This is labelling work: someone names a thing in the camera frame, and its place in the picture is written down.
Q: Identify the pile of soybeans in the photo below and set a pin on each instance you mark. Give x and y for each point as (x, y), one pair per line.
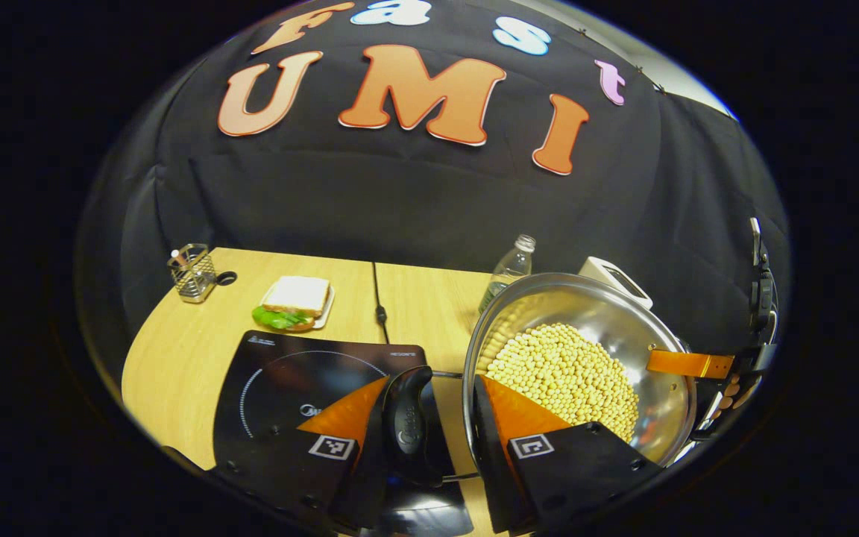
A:
(564, 373)

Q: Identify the white toaster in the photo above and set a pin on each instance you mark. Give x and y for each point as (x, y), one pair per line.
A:
(608, 272)

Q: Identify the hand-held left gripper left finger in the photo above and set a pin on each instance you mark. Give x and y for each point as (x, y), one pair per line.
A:
(371, 462)

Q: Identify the black backdrop cloth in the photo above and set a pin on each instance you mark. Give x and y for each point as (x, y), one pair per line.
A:
(400, 201)

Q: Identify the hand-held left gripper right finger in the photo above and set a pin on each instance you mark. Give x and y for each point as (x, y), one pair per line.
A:
(493, 462)

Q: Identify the sandwich with lettuce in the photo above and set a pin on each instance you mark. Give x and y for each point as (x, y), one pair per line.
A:
(297, 294)

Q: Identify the stainless steel pot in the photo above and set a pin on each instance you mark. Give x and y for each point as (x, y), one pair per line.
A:
(593, 306)

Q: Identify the white sandwich plate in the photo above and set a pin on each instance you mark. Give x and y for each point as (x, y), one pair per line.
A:
(328, 309)

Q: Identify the metal mesh utensil holder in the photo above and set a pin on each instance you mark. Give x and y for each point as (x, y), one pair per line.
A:
(194, 280)

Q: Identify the black induction cooktop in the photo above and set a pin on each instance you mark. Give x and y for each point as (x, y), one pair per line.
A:
(280, 373)

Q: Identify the clear plastic water bottle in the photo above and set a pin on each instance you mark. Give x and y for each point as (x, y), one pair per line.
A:
(511, 268)

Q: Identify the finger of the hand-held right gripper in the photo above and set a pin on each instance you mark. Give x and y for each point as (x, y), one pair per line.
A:
(687, 363)

